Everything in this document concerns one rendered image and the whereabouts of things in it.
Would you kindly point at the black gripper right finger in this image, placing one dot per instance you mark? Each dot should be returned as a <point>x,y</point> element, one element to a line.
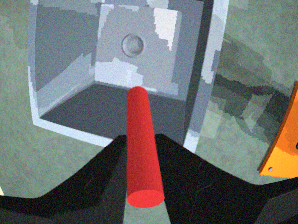
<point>197,192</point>

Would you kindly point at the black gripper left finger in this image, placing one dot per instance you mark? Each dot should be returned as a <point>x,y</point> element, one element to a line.
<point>95,195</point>

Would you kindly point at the red peg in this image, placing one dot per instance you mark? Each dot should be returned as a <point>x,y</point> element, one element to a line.
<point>142,170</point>

